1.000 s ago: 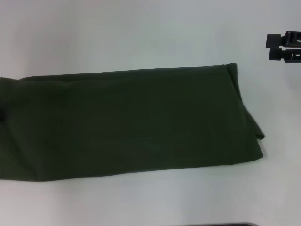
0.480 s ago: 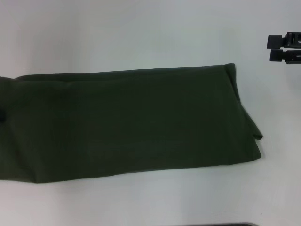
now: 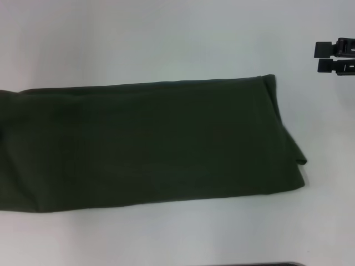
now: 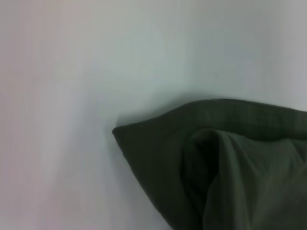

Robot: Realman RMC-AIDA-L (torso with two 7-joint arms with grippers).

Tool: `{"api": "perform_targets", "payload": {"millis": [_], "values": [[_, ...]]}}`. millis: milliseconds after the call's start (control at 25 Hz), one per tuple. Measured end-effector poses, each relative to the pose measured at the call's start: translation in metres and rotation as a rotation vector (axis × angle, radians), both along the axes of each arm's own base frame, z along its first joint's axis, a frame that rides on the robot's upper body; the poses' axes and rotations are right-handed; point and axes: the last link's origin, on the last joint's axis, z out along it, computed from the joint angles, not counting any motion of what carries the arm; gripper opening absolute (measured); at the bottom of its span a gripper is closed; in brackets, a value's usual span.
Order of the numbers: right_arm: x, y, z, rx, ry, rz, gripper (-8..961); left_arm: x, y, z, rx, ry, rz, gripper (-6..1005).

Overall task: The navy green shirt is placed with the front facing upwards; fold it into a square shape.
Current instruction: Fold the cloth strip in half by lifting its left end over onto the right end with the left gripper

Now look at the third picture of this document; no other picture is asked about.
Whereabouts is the dark green printed t-shirt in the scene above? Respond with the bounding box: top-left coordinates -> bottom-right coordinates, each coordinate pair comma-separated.
0,73 -> 308,213

